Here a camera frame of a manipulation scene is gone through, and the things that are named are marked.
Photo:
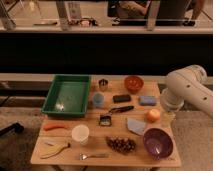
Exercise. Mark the light blue cloth piece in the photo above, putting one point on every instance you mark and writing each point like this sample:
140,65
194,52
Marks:
136,126

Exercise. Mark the black rectangular block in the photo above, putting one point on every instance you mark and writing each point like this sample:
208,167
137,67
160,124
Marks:
121,98

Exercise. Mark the blue sponge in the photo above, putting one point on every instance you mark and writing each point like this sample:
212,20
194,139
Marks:
147,101

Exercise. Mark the orange fruit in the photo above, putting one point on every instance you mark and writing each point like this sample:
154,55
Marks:
153,115

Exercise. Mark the blue plastic cup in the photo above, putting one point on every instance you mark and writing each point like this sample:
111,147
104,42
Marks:
98,100

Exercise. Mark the white paper cup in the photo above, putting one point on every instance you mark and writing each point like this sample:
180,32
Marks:
80,134

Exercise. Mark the orange carrot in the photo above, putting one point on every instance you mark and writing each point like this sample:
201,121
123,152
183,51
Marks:
56,126

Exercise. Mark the green plastic tray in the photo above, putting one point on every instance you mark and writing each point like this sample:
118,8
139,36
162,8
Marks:
68,96

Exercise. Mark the person seated in background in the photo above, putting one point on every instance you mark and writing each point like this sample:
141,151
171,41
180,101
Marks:
168,12

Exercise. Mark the metal fork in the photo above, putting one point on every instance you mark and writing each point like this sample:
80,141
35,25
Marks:
85,156

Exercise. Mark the wooden table board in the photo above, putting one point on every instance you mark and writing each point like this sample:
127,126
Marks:
97,138

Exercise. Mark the bunch of dark grapes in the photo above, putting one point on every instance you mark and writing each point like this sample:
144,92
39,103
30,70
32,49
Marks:
121,145

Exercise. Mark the purple bowl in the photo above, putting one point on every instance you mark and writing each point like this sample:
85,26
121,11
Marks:
158,143

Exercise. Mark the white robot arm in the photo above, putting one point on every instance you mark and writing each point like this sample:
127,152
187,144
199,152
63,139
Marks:
187,84

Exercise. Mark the red bowl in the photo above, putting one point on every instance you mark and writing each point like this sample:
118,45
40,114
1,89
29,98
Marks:
133,84

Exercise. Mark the small metal cup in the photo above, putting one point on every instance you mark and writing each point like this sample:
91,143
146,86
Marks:
103,84

